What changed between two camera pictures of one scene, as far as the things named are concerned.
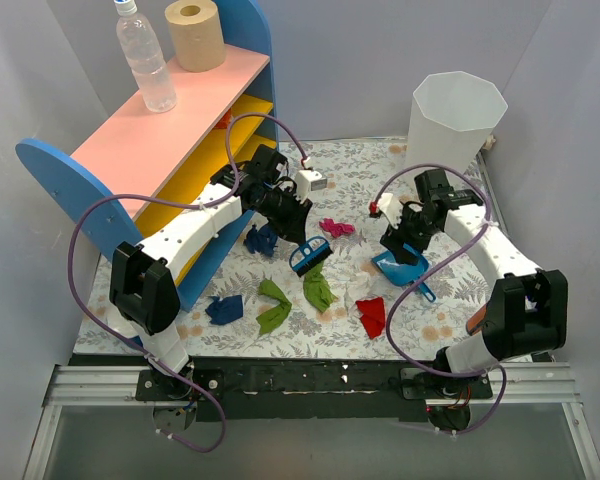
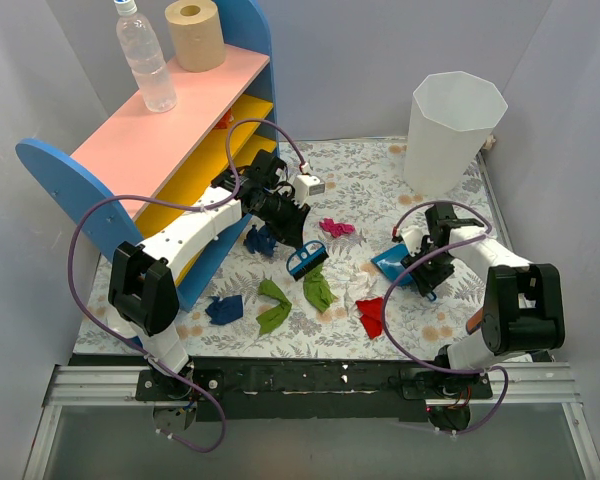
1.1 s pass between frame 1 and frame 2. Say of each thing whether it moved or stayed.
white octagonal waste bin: stayed
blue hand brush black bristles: moved
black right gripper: moved
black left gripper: stayed
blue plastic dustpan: stayed
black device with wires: stayed
